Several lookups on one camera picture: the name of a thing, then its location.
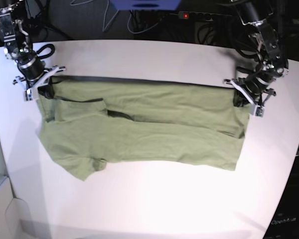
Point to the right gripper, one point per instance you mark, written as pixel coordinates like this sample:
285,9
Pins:
36,80

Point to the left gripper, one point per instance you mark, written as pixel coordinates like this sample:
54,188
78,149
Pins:
254,91

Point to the green T-shirt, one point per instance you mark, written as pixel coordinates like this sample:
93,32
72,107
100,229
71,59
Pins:
87,124

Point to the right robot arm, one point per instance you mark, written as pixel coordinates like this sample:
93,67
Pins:
15,33

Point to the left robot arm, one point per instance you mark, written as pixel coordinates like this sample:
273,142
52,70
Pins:
269,53

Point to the black power strip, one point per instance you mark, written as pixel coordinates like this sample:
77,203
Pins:
200,16

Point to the blue box overhead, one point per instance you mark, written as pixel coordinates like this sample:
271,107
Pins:
145,4

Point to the white side panel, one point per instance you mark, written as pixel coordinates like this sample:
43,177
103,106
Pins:
10,219

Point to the black OpenArm case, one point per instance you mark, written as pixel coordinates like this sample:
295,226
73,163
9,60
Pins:
283,226

